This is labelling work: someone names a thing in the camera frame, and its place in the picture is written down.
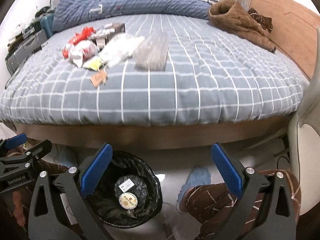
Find red plastic wrapper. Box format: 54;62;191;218
68;27;95;45

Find grey hard suitcase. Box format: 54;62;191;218
5;29;47;76

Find grey checked bed mattress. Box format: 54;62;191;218
1;14;309;126

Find clear plastic tray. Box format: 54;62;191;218
132;32;169;72

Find wooden headboard panel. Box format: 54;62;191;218
251;0;319;79

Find left hand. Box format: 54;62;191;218
12;190;26;227

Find brown fleece garment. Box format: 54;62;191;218
208;0;276;53

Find clear plastic bag red stains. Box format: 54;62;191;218
62;40;99;68

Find white plastic bag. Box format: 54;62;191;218
98;33;145;68

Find wooden bed frame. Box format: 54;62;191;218
14;115;291;150

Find beige chair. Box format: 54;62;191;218
287;26;320;215

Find black lined trash bin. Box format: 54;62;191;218
86;151;163;229

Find brown paper tag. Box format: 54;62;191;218
90;69;107;88

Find yellow white snack wrapper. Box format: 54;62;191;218
82;56;105;71

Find blue striped duvet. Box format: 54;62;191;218
53;0;210;32

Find round lid in bin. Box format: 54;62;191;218
118;192;138;210

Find dark brown snack box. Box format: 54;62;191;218
88;23;125;47

